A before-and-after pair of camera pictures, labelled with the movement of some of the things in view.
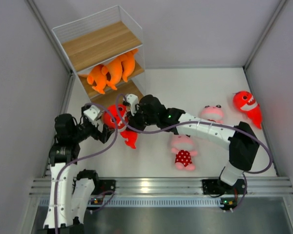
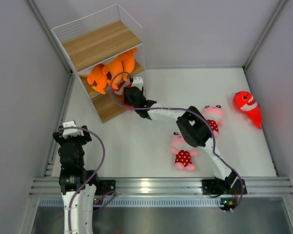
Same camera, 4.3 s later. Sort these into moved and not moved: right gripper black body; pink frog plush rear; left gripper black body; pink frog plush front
Moved: right gripper black body; left gripper black body
Not moved: pink frog plush rear; pink frog plush front
